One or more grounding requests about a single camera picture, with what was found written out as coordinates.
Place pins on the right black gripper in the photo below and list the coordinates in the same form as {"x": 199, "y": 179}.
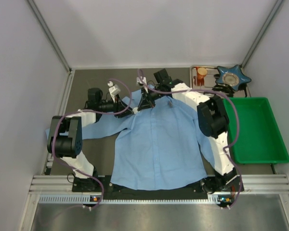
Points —
{"x": 148, "y": 97}

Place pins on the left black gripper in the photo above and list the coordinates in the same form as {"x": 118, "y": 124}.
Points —
{"x": 120, "y": 107}

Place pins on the light blue shirt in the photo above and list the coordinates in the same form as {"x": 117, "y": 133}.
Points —
{"x": 160, "y": 148}

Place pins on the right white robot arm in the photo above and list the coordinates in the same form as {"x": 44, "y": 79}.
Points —
{"x": 213, "y": 122}

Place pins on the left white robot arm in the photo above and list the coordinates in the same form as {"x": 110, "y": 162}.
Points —
{"x": 98, "y": 119}

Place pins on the orange cup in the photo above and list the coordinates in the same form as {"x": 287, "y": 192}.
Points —
{"x": 201, "y": 73}

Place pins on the metal tray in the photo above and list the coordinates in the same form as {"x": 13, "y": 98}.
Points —
{"x": 209, "y": 83}

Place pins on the blue star-shaped dish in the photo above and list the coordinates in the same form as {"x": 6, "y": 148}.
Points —
{"x": 232, "y": 76}

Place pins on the green plastic bin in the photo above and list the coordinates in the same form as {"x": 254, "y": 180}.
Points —
{"x": 260, "y": 140}

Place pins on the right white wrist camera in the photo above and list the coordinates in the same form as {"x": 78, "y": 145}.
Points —
{"x": 141, "y": 81}

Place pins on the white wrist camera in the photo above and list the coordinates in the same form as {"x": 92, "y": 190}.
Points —
{"x": 114, "y": 90}
{"x": 141, "y": 81}

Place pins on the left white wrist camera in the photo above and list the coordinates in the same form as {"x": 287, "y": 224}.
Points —
{"x": 114, "y": 90}

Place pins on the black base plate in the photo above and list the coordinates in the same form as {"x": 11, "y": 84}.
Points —
{"x": 198, "y": 190}

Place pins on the aluminium front rail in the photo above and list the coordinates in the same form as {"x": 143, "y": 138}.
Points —
{"x": 62, "y": 190}

